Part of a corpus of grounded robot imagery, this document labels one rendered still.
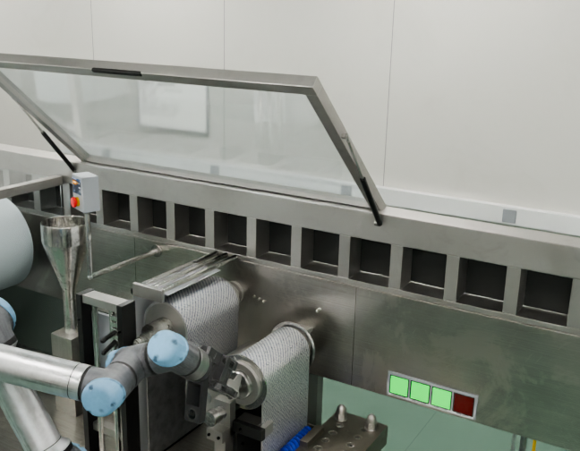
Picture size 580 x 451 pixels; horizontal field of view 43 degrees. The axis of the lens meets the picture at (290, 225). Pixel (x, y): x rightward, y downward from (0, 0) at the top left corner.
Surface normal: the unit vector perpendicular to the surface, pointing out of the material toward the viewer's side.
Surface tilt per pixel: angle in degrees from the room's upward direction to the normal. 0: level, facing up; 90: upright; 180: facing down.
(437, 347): 90
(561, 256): 90
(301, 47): 90
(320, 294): 90
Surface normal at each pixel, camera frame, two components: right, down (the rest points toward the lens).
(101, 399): -0.22, 0.27
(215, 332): 0.86, 0.19
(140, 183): -0.51, 0.23
